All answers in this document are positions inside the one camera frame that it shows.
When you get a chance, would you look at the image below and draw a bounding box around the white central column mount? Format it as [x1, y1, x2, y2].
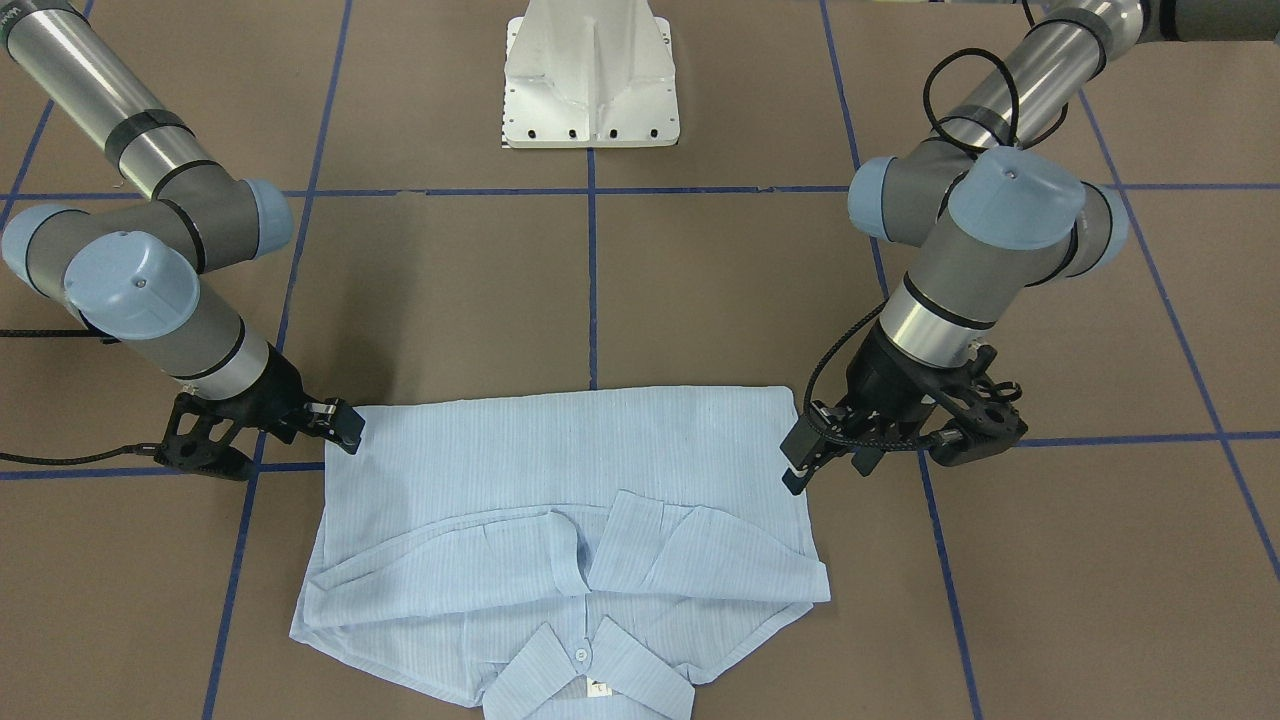
[500, 1, 681, 149]

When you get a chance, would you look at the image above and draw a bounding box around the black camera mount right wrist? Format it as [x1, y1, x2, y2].
[152, 392, 255, 482]

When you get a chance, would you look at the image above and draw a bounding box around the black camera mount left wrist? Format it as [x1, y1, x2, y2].
[924, 345, 1028, 468]

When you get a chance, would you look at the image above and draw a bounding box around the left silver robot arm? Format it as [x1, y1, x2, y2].
[781, 1, 1277, 495]

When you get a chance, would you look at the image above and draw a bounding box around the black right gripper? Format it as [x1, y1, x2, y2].
[215, 345, 366, 455]

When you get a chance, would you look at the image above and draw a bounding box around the light blue button-up shirt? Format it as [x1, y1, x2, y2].
[291, 386, 831, 719]

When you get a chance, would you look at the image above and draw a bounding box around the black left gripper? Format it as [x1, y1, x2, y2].
[780, 320, 973, 496]

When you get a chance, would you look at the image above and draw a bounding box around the black camera mount wrist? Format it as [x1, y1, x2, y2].
[152, 392, 255, 482]
[924, 345, 1028, 468]

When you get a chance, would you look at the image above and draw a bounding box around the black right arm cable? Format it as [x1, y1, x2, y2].
[0, 325, 166, 469]

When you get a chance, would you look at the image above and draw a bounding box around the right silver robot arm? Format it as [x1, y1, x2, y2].
[3, 1, 364, 454]

